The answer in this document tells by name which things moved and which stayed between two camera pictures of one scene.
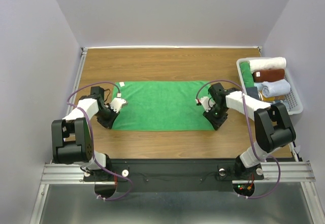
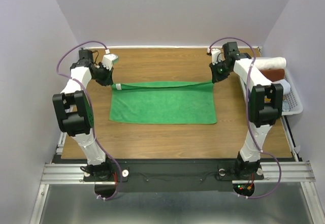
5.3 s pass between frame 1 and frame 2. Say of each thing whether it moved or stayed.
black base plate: stayed
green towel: moved
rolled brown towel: stayed
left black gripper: moved
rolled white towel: stayed
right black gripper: moved
